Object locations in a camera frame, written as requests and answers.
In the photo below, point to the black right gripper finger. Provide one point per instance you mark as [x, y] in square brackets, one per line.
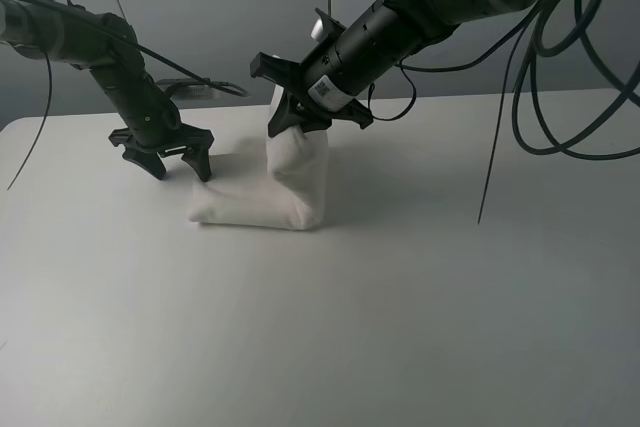
[287, 113]
[313, 123]

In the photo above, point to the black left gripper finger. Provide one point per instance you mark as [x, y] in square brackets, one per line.
[197, 157]
[150, 163]

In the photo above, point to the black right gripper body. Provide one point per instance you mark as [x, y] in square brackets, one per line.
[288, 75]

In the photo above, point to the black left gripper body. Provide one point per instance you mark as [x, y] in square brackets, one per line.
[188, 141]

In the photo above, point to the white towel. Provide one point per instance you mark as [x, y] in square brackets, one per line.
[277, 182]

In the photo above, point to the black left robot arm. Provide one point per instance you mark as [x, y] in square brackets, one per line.
[50, 31]

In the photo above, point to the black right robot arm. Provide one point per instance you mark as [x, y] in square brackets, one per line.
[347, 60]

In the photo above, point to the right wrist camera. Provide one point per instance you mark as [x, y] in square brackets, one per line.
[326, 27]

